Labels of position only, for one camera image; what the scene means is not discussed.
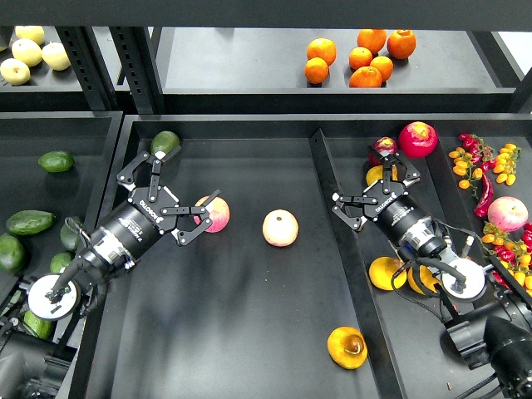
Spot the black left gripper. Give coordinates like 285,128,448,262
91,145,221,262

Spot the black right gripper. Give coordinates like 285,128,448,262
332,146,436,249

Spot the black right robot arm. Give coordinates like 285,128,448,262
328,150,531,398

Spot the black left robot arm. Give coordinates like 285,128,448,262
1,147,219,398

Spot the green avocado at tray corner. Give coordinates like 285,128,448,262
150,131,180,155

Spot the dark green avocado small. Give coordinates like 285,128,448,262
60,216,82,253

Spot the dark avocado at edge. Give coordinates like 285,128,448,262
0,234,27,273

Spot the dark red apple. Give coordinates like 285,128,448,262
367,136,397,167

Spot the pink red apple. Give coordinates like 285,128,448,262
205,196,230,234

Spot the bright red apple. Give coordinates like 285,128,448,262
398,121,439,159

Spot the pale pink apple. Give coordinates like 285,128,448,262
262,209,298,247

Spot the cherry tomato cluster upper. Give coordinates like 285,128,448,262
448,133,521,199

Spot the cherry tomato cluster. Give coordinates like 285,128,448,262
448,133,521,199
481,222,531,296

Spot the red chili pepper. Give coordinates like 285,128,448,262
474,174,494,218

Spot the black left tray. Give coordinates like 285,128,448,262
0,110,125,399

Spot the black tray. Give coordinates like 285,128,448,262
52,112,532,399
0,110,125,399

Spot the orange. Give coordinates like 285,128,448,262
307,37,337,66
304,57,329,85
357,29,387,54
387,29,416,60
348,47,373,71
349,66,382,88
370,56,394,82

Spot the pink apple right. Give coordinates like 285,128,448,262
487,196,529,233

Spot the black centre tray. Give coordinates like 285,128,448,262
52,112,532,399

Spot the cherry tomato cluster lower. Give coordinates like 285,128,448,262
481,222,531,296

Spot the black tray divider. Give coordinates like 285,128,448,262
308,128,407,398

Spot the black perforated post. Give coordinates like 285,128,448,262
55,26,119,111
110,27,166,115

